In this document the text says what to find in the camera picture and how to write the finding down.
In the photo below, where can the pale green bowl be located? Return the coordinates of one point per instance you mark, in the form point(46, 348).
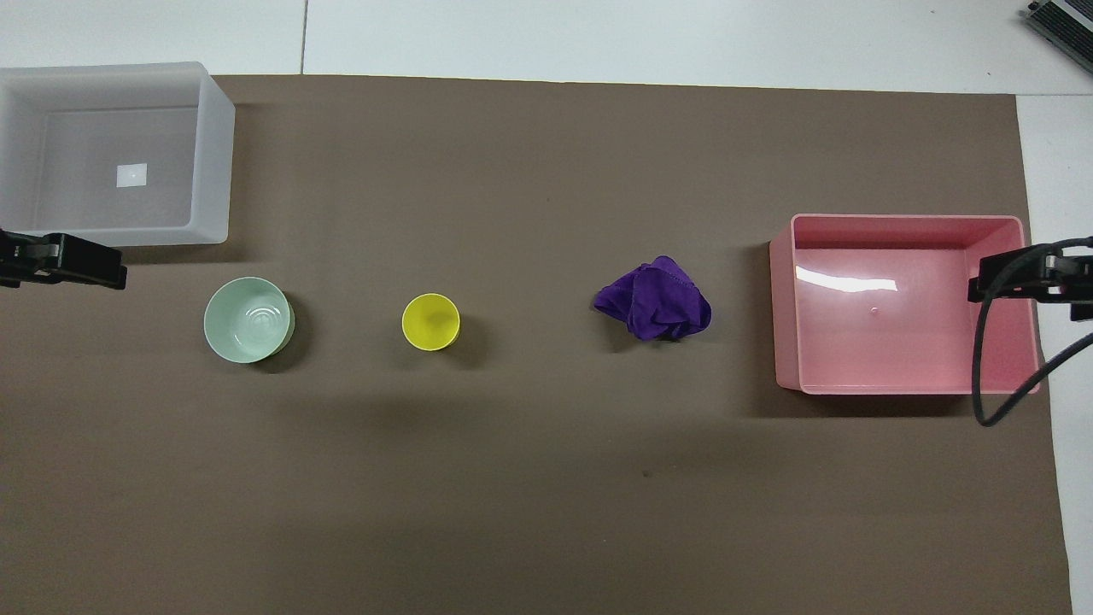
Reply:
point(246, 320)

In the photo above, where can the translucent white plastic bin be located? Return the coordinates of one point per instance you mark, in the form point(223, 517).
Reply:
point(213, 154)

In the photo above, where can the purple cloth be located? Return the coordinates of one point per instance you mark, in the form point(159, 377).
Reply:
point(653, 301)

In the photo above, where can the pink plastic box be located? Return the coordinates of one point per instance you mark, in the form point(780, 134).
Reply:
point(888, 342)

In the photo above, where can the yellow cup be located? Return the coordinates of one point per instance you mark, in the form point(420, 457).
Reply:
point(430, 323)

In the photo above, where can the grey ribbed device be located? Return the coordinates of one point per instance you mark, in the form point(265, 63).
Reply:
point(1067, 21)

